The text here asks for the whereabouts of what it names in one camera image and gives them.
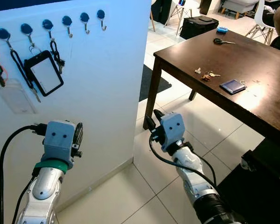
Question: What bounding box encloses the blue cap metal wall hook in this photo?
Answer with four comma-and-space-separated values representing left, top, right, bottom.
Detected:
0, 28, 14, 49
62, 15, 74, 39
42, 19, 55, 40
96, 9, 107, 31
20, 23, 35, 47
79, 12, 91, 35

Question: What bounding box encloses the grey armchair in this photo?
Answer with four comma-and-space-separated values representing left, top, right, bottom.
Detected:
221, 0, 260, 20

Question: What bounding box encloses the black badge holder white card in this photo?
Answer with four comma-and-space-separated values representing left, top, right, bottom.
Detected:
23, 44, 65, 98

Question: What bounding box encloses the dark brown wooden table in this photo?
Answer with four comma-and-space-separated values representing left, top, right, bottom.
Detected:
143, 29, 280, 151

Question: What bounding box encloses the white chair with metal legs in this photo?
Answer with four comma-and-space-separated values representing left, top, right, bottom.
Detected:
166, 0, 202, 37

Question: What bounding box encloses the black lanyard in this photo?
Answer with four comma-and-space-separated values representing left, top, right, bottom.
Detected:
9, 47, 42, 103

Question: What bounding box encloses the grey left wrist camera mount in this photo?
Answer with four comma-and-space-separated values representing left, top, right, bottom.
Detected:
42, 120, 78, 171

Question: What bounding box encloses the dark rug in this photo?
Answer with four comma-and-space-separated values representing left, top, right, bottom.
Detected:
139, 64, 173, 103

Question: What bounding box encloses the white slim back chair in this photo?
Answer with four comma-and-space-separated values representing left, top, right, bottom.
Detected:
245, 0, 277, 45

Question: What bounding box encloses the black cabinet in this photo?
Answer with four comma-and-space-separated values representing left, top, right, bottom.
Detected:
153, 0, 178, 25

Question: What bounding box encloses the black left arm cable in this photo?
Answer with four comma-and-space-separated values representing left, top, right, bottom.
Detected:
0, 122, 48, 224

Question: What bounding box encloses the clear plastic sleeve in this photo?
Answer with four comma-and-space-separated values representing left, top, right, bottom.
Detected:
0, 77, 38, 115

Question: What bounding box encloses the key with black head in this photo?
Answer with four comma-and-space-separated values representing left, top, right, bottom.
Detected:
213, 38, 236, 46

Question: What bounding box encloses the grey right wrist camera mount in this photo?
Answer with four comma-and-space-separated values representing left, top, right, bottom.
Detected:
159, 112, 186, 153

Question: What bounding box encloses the black bulky object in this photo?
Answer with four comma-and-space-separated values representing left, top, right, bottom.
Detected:
240, 138, 280, 187

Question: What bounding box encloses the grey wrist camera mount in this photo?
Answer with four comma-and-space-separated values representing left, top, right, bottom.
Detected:
42, 120, 78, 171
159, 112, 186, 153

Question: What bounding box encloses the black bag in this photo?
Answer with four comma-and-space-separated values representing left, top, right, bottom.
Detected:
179, 15, 220, 41

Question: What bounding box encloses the white chair with wooden legs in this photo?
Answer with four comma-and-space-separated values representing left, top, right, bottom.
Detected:
149, 0, 158, 32

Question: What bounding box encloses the key bunch with brown fob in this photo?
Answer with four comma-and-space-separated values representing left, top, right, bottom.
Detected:
201, 70, 221, 83

